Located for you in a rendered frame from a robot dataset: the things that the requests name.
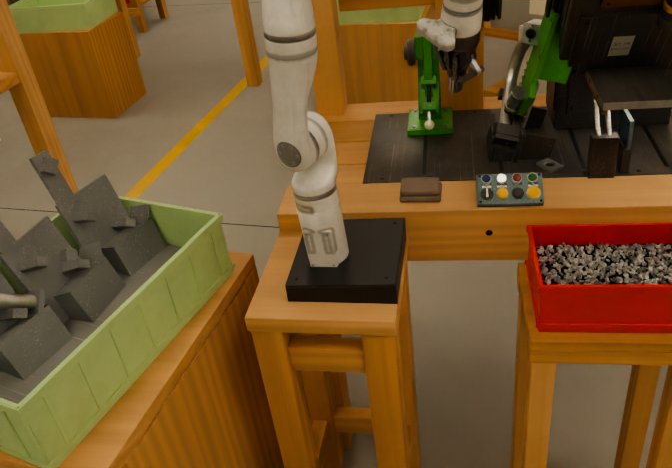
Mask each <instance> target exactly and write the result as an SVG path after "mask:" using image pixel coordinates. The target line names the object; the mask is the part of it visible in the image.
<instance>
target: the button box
mask: <svg viewBox="0 0 672 468"><path fill-rule="evenodd" d="M514 174H520V175H521V180H520V181H514V180H513V175H514ZM529 174H531V173H505V174H503V175H505V176H506V180H505V181H504V182H500V181H498V179H497V177H498V175H500V174H478V175H477V176H476V198H477V207H505V206H544V205H543V204H544V193H543V180H542V173H541V172H536V173H534V174H536V175H537V179H536V180H535V181H530V180H529V179H528V175H529ZM484 175H489V176H490V177H491V180H490V181H489V182H484V181H483V180H482V177H483V176H484ZM531 186H536V187H538V188H539V189H540V192H541V193H540V196H539V197H538V198H530V197H529V196H528V194H527V191H528V189H529V188H530V187H531ZM485 188H490V189H491V190H492V191H493V195H492V197H491V198H490V199H484V198H483V197H482V195H481V192H482V190H483V189H485ZM500 188H505V189H506V190H507V191H508V195H507V197H505V198H500V197H498V195H497V191H498V190H499V189H500ZM515 188H521V189H523V192H524V193H523V196H522V197H520V198H516V197H514V196H513V190H514V189H515Z"/></svg>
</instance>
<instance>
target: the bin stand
mask: <svg viewBox="0 0 672 468"><path fill-rule="evenodd" d="M517 286H518V292H519V303H518V323H517V344H516V364H515V385H514V405H513V426H512V446H511V467H510V468H546V467H547V456H548V446H549V435H550V425H551V414H552V404H553V393H554V383H555V372H556V364H612V365H632V369H631V375H630V380H629V386H628V391H627V397H626V402H625V407H624V413H623V418H622V424H621V429H620V435H619V440H618V446H617V451H616V457H615V462H614V468H639V466H640V461H641V457H642V452H643V447H644V443H645V438H646V434H647V429H648V424H649V420H650V415H651V411H652V406H653V401H654V397H655V392H656V387H657V383H658V378H659V374H660V369H661V365H669V366H668V370H667V375H666V379H665V384H664V388H663V393H662V397H661V401H660V406H659V410H658V415H657V419H656V424H655V428H654V433H653V437H652V441H651V446H650V450H649V455H648V459H647V464H646V468H672V333H582V332H539V331H538V328H536V321H535V315H534V309H533V303H532V298H531V292H530V286H529V280H528V275H527V269H526V264H525V263H518V272H517Z"/></svg>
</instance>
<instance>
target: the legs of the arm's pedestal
mask: <svg viewBox="0 0 672 468"><path fill-rule="evenodd" d="M251 334H252V338H253V342H254V346H255V350H256V354H257V358H258V362H259V366H260V370H261V374H262V378H263V382H264V386H265V391H266V395H267V399H268V403H269V407H270V411H271V415H272V419H273V423H274V427H275V431H276V435H277V439H278V443H279V447H280V451H281V456H282V460H283V464H284V468H342V463H343V457H344V448H343V442H342V436H341V432H347V433H362V434H374V442H375V450H376V458H377V466H378V468H420V461H421V456H420V441H419V426H418V412H417V397H416V382H415V367H414V352H413V338H412V323H411V308H410V293H409V278H408V264H407V260H406V268H405V275H404V283H403V291H402V298H401V306H400V313H399V321H398V329H397V335H396V336H373V335H361V337H362V338H347V337H325V334H316V333H288V332H259V331H251ZM331 372H350V373H366V377H367V385H368V394H369V402H370V408H362V407H344V406H336V400H335V394H334V388H333V382H332V376H331Z"/></svg>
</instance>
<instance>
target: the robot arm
mask: <svg viewBox="0 0 672 468"><path fill-rule="evenodd" d="M482 5H483V0H443V5H442V9H441V19H439V20H433V19H428V18H423V19H420V20H418V21H417V32H418V33H419V34H420V35H422V36H423V37H424V38H426V39H427V40H428V41H430V42H431V43H432V44H433V48H434V50H435V53H436V55H437V58H438V60H439V63H440V65H441V68H442V70H444V71H445V70H446V71H447V75H448V77H449V81H448V87H449V91H450V92H451V93H452V94H456V93H458V92H460V91H461V90H462V88H463V83H465V82H466V81H468V80H470V79H472V78H473V77H475V76H477V75H478V74H480V73H482V72H484V70H485V69H484V67H483V66H478V64H477V62H476V58H477V54H476V47H477V45H478V43H479V41H480V33H481V24H482V16H483V7H482ZM262 20H263V33H264V41H265V49H266V55H267V60H268V67H269V76H270V86H271V94H272V107H273V142H274V149H275V152H276V155H277V157H278V159H279V161H280V162H281V163H282V165H283V166H284V167H286V168H287V169H288V170H290V171H293V172H295V173H294V175H293V178H292V181H291V186H292V190H293V195H294V199H295V203H296V208H297V212H298V217H299V221H300V225H301V230H302V234H303V238H304V243H305V247H306V251H307V255H308V259H309V262H310V266H311V267H338V265H339V263H341V262H342V261H344V260H345V259H346V258H347V256H348V254H349V247H348V242H347V237H346V232H345V226H344V221H343V216H342V210H341V205H340V200H339V194H338V189H337V183H336V177H337V173H338V165H337V157H336V149H335V142H334V137H333V133H332V130H331V128H330V126H329V124H328V122H327V121H326V120H325V119H324V118H323V117H322V116H321V115H320V114H318V113H316V112H312V111H307V104H308V98H309V94H310V90H311V86H312V82H313V78H314V74H315V70H316V65H317V57H318V47H317V35H316V24H315V18H314V12H313V6H312V1H311V0H262ZM444 57H445V61H444ZM469 65H470V67H469ZM468 67H469V70H468V71H467V69H468ZM466 71H467V72H468V73H467V74H466Z"/></svg>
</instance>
